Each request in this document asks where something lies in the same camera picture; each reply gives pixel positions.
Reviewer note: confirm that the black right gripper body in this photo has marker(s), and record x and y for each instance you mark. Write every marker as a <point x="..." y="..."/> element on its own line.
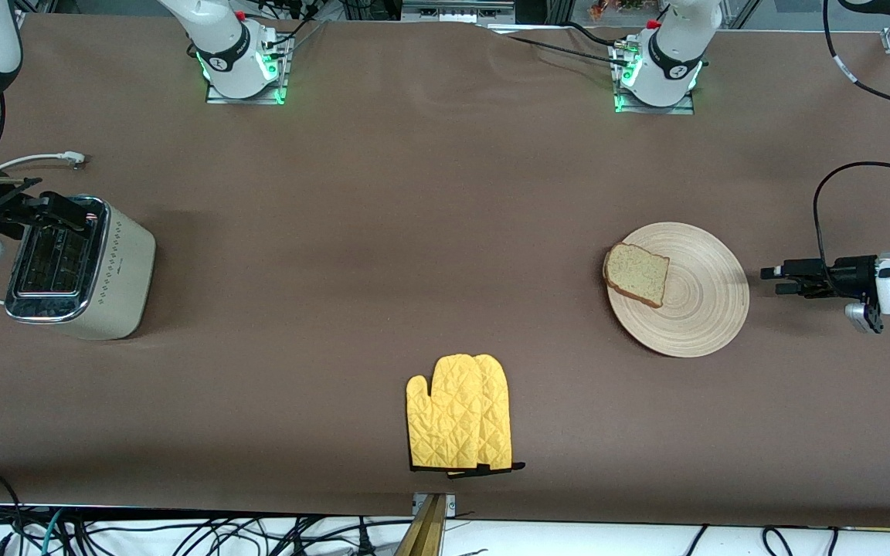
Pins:
<point x="6" y="215"/>

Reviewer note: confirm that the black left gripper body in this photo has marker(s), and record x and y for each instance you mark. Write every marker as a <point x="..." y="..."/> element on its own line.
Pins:
<point x="852" y="275"/>

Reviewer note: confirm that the round wooden plate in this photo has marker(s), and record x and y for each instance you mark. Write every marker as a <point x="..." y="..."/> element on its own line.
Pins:
<point x="704" y="309"/>

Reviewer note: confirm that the slice of brown bread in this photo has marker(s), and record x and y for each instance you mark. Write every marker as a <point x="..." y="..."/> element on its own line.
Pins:
<point x="636" y="274"/>

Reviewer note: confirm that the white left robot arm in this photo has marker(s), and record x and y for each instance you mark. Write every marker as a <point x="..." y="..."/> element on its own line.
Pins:
<point x="677" y="46"/>

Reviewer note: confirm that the cream and chrome toaster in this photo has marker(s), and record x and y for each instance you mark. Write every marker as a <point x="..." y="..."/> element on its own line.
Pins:
<point x="117" y="270"/>

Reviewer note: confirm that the yellow quilted oven mitt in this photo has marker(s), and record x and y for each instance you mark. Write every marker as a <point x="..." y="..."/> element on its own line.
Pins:
<point x="501" y="417"/>
<point x="445" y="417"/>

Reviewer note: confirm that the brass coloured bar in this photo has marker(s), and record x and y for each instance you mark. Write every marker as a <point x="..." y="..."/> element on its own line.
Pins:
<point x="423" y="533"/>

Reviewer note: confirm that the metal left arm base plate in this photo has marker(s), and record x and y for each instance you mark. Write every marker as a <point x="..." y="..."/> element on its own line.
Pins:
<point x="657" y="110"/>

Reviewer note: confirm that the small metal table bracket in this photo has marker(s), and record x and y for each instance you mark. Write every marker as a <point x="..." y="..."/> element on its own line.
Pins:
<point x="451" y="503"/>

